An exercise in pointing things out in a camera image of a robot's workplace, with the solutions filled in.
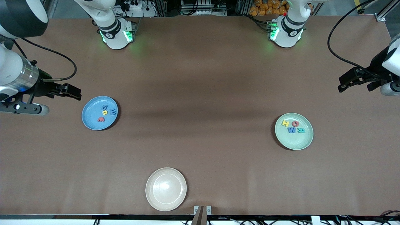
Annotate blue round plate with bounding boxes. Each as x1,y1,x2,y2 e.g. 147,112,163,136
82,96,119,131

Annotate grey rod with black foot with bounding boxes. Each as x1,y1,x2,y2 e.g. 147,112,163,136
358,0,377,15

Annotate pale green round plate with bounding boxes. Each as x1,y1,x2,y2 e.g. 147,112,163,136
275,112,314,151

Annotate white power strip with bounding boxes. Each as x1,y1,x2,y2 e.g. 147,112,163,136
120,0,157,18

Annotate orange snack bags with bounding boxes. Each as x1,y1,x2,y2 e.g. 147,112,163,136
249,0,289,17

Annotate beige round plate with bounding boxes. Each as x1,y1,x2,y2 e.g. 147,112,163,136
145,167,187,212

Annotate grey equipment rack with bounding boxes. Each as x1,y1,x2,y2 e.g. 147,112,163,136
158,0,247,17

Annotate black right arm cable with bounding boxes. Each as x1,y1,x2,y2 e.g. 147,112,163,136
12,37,78,82

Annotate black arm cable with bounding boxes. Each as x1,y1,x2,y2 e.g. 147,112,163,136
12,37,78,82
327,0,383,78

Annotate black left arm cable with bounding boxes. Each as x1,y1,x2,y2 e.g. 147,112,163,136
327,0,383,78

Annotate aluminium frame post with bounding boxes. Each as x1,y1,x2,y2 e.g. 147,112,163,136
375,0,400,22

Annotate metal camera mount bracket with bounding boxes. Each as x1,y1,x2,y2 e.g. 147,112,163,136
194,205,212,225

